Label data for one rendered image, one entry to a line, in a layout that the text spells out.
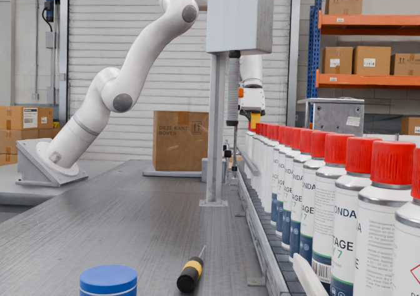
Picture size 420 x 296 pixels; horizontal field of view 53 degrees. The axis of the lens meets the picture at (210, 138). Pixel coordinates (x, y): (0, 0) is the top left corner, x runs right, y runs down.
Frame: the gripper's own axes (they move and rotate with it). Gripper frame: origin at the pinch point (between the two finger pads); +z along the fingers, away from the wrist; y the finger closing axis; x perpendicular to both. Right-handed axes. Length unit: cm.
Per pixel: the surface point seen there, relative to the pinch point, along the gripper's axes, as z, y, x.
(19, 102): -165, -300, 396
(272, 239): 53, -3, -85
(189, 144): 3.9, -26.6, 18.9
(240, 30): -5, -8, -62
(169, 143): 4.4, -35.4, 17.1
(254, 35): -3, -5, -63
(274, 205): 45, -2, -78
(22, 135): -70, -216, 248
